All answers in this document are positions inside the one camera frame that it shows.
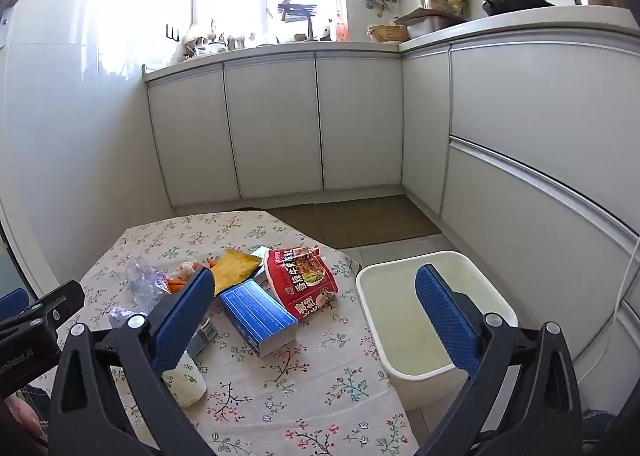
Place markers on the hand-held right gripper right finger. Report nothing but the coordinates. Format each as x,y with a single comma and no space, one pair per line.
445,323

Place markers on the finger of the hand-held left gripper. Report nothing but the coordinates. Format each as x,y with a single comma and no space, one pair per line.
12,302
55,301

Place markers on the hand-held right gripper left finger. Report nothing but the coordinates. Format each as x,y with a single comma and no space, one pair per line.
180,323

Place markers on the white plastic bin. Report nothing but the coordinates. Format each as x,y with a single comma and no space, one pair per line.
400,316

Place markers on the printed paper towel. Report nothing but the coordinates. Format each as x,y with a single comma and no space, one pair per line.
187,386

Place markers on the person's left hand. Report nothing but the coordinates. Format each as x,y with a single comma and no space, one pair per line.
22,418

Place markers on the clear plastic bag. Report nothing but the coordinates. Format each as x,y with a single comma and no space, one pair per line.
142,286

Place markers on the red noodle packet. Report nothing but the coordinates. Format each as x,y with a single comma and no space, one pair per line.
300,281

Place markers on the brown rectangular floor mat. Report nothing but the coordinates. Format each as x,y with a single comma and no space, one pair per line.
360,221

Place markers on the floral tablecloth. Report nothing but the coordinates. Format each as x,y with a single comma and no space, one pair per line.
310,386

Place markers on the white kitchen cabinet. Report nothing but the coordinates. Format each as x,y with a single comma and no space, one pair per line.
280,125
525,135

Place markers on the row of small jars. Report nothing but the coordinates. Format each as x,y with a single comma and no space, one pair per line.
215,43

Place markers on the wicker basket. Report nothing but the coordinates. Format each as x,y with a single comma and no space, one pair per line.
387,33

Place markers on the metal bowl on counter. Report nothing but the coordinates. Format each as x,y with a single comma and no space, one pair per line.
430,26

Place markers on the brown board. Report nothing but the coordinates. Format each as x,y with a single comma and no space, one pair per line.
415,15

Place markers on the red bottle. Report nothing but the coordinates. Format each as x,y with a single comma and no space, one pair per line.
342,28

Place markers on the steel container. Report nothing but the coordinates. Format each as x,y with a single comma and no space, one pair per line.
432,3

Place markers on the dark utensil rack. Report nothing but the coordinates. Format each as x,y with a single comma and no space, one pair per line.
297,10

